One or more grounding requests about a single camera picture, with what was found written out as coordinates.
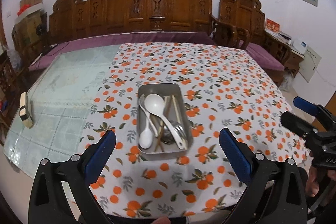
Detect light bamboo chopstick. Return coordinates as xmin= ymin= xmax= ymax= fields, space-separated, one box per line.
xmin=172 ymin=96 xmax=182 ymax=124

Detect metal fork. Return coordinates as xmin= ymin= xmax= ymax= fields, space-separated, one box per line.
xmin=172 ymin=122 xmax=187 ymax=145

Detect large metal spoon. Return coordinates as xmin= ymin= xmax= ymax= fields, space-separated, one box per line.
xmin=161 ymin=122 xmax=175 ymax=144

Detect person's right hand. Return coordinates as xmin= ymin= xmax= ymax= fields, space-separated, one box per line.
xmin=305 ymin=151 xmax=335 ymax=197

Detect person's left hand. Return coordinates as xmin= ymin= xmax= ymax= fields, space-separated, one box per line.
xmin=152 ymin=217 xmax=171 ymax=224

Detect purple seat cushion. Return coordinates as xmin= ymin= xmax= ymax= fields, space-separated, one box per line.
xmin=29 ymin=32 xmax=285 ymax=72

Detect orange print tablecloth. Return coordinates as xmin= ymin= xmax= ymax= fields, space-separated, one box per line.
xmin=79 ymin=43 xmax=309 ymax=218

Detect small cream black box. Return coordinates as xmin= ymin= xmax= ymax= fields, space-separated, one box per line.
xmin=19 ymin=92 xmax=34 ymax=128

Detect red sign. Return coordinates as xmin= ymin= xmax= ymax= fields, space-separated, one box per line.
xmin=265 ymin=18 xmax=280 ymax=33

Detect white plastic spoon large bowl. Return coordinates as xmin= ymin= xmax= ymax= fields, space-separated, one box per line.
xmin=144 ymin=94 xmax=187 ymax=149

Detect dark brown chopstick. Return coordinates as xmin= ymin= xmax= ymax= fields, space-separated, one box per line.
xmin=154 ymin=96 xmax=171 ymax=152

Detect carved wooden armchair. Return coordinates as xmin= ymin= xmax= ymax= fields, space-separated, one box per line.
xmin=219 ymin=0 xmax=291 ymax=76

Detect metal rectangular tray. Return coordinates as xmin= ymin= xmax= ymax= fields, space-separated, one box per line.
xmin=137 ymin=83 xmax=193 ymax=160

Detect stacked cardboard boxes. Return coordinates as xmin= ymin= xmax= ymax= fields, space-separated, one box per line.
xmin=11 ymin=0 xmax=48 ymax=59

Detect carved wooden sofa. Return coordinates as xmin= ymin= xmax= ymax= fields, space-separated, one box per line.
xmin=48 ymin=0 xmax=237 ymax=47

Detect white wall electrical box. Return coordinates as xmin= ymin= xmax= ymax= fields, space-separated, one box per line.
xmin=299 ymin=46 xmax=321 ymax=83

